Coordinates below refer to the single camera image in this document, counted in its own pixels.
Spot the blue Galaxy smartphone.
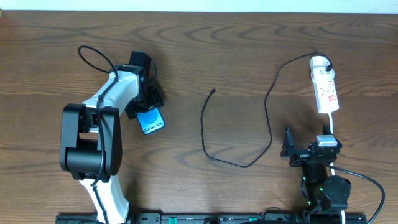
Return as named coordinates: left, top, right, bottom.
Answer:
left=137, top=108, right=165, bottom=135

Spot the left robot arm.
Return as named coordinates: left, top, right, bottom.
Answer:
left=55, top=51, right=165, bottom=223

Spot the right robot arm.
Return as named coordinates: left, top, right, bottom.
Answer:
left=280, top=126, right=351, bottom=223

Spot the white USB charger plug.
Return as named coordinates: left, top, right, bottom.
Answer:
left=310, top=55, right=333, bottom=72

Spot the white power strip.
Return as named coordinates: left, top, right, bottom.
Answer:
left=311, top=67, right=340, bottom=114

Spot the white power strip cord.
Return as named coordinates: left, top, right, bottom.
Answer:
left=328, top=112, right=346, bottom=224

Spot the black USB charging cable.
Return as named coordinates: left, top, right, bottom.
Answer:
left=200, top=52, right=333, bottom=169

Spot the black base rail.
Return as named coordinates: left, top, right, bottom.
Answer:
left=55, top=212, right=368, bottom=224

